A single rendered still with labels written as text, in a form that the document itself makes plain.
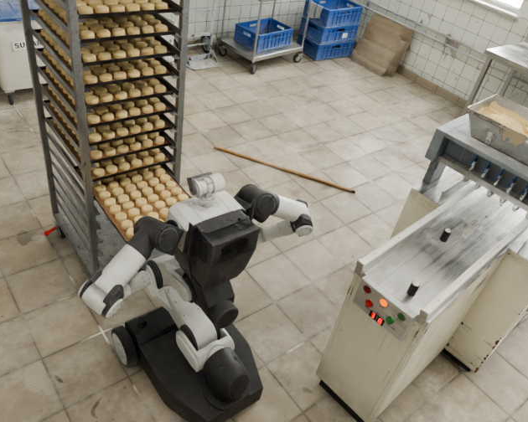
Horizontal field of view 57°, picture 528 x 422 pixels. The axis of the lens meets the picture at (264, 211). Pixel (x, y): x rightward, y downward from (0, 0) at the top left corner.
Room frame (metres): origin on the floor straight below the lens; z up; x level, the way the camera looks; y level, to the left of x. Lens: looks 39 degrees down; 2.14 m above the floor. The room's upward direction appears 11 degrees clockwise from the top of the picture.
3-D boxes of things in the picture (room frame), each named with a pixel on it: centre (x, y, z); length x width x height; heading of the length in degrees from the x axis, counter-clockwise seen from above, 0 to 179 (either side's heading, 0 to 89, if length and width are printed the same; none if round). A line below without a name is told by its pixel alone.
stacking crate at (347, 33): (6.05, -0.34, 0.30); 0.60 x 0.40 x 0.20; 134
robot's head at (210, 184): (1.40, 0.21, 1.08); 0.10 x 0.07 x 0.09; 134
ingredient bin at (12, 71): (3.76, 2.25, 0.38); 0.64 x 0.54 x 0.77; 44
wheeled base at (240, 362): (1.35, 0.17, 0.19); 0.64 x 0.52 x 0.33; 44
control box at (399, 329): (1.28, -0.52, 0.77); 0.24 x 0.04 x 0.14; 50
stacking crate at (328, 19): (6.05, -0.34, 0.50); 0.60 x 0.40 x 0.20; 137
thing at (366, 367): (1.56, -0.75, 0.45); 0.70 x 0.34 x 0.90; 140
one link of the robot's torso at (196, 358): (1.32, 0.15, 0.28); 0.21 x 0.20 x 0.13; 44
